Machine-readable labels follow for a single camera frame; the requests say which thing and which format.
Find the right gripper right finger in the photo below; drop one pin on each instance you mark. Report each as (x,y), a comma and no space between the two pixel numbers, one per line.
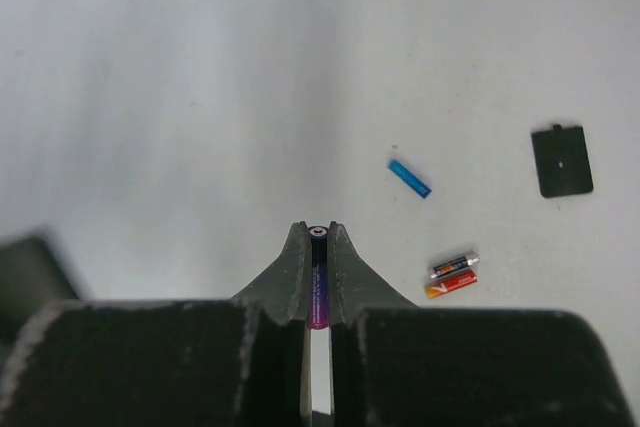
(396,364)

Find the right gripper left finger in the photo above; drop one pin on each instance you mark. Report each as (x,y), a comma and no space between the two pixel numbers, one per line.
(241,361)

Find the black grey battery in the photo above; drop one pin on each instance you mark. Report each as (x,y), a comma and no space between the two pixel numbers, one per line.
(455,265)

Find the purple battery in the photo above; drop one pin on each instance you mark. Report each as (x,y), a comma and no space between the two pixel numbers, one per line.
(319,307)

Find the black battery cover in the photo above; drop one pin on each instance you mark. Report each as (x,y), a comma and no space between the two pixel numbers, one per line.
(562,161)

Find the red orange battery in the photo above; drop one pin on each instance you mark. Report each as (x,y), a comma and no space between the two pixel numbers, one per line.
(450,284)

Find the blue battery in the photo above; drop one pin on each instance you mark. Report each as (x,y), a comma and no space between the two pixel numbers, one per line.
(409,178)

